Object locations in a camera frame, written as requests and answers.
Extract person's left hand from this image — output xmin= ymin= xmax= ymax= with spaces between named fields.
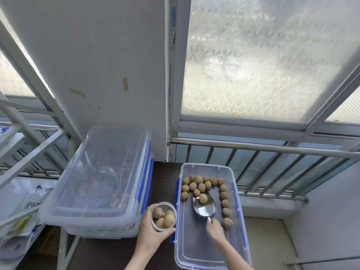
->
xmin=137 ymin=205 xmax=176 ymax=253

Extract person's right hand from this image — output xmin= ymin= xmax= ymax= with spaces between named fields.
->
xmin=206 ymin=219 xmax=227 ymax=243

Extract small metal cup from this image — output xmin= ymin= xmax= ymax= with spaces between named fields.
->
xmin=151 ymin=202 xmax=177 ymax=232

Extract metal scoop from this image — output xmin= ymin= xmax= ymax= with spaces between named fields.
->
xmin=192 ymin=193 xmax=217 ymax=224

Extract person's right forearm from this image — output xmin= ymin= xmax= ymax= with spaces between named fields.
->
xmin=216 ymin=238 xmax=255 ymax=270

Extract person's left forearm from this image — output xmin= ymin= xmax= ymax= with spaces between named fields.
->
xmin=124 ymin=247 xmax=164 ymax=270

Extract open clear box blue clips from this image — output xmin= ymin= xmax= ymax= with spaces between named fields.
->
xmin=171 ymin=163 xmax=253 ymax=270

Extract row of brown walnuts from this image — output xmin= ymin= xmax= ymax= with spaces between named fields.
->
xmin=181 ymin=175 xmax=234 ymax=230

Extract lidded clear storage box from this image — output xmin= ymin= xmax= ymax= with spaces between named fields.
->
xmin=38 ymin=124 xmax=152 ymax=231

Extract metal window railing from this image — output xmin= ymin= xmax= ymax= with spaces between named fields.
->
xmin=170 ymin=137 xmax=360 ymax=202

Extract white table leg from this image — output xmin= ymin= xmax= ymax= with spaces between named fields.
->
xmin=57 ymin=228 xmax=80 ymax=270

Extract dark thin rod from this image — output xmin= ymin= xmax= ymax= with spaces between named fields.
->
xmin=286 ymin=255 xmax=360 ymax=270

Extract clear plastic bottle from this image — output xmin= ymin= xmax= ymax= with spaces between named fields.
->
xmin=16 ymin=186 xmax=53 ymax=212

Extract pile of plastic bags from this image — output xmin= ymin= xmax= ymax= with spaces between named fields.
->
xmin=0 ymin=212 xmax=44 ymax=263

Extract white metal rack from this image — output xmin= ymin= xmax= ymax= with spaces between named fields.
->
xmin=0 ymin=18 xmax=83 ymax=191

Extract large frosted glass window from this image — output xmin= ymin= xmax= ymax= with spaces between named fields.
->
xmin=170 ymin=0 xmax=360 ymax=136

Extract narrow frosted window pane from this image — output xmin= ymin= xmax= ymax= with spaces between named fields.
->
xmin=323 ymin=86 xmax=360 ymax=125

